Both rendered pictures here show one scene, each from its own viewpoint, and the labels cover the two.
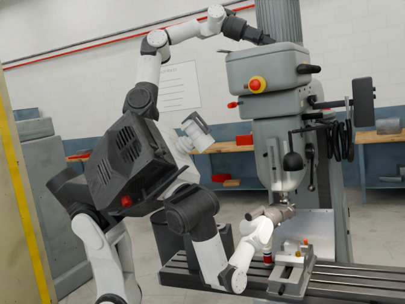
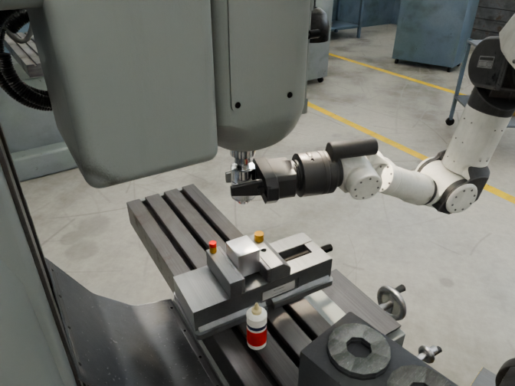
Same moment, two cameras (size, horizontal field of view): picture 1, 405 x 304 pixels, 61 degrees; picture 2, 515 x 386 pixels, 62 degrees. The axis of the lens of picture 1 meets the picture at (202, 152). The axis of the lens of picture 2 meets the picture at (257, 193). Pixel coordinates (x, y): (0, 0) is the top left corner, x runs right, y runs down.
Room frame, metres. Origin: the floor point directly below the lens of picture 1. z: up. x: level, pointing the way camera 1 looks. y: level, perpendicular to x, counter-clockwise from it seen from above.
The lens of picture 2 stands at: (2.01, 0.08, 1.62)
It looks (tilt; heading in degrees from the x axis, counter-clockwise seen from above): 31 degrees down; 213
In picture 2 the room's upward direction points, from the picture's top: straight up
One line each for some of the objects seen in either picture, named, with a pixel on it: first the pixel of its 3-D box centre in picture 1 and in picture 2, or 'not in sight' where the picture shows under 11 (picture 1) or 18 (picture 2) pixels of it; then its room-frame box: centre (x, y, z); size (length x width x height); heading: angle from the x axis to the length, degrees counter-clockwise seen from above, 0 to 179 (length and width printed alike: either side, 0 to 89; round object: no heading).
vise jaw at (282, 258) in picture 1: (290, 259); (264, 256); (1.36, -0.31, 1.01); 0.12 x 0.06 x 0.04; 61
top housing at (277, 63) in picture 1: (272, 70); not in sight; (1.43, -0.33, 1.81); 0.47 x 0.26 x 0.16; 154
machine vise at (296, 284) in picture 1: (292, 263); (254, 272); (1.39, -0.32, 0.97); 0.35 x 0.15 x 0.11; 151
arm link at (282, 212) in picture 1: (275, 215); (288, 177); (1.35, -0.26, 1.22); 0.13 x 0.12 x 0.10; 46
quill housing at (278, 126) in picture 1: (280, 151); (237, 48); (1.42, -0.33, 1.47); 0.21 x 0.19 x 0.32; 64
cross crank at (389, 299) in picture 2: not in sight; (383, 307); (0.97, -0.11, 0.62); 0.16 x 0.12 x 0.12; 154
